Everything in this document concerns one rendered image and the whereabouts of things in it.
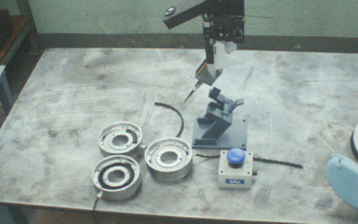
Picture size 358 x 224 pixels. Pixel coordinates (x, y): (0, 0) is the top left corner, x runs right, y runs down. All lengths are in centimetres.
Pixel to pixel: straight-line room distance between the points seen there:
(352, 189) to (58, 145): 71
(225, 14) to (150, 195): 41
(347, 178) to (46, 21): 239
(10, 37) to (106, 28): 54
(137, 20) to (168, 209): 189
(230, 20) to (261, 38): 185
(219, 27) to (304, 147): 37
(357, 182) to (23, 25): 236
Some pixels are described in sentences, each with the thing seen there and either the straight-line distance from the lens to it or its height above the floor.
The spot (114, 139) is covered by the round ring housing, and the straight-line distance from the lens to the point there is 121.
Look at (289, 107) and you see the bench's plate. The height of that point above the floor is 80.
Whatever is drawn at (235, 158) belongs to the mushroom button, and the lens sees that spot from 107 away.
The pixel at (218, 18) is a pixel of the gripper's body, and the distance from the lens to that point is 100.
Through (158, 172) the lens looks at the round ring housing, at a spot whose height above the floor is 83.
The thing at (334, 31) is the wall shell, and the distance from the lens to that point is 283.
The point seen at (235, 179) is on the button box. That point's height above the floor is 83.
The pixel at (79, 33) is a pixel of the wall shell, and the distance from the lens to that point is 301.
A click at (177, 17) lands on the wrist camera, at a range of 102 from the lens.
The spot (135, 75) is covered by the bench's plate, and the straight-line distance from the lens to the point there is 143.
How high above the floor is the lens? 165
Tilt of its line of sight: 41 degrees down
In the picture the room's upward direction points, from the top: 6 degrees counter-clockwise
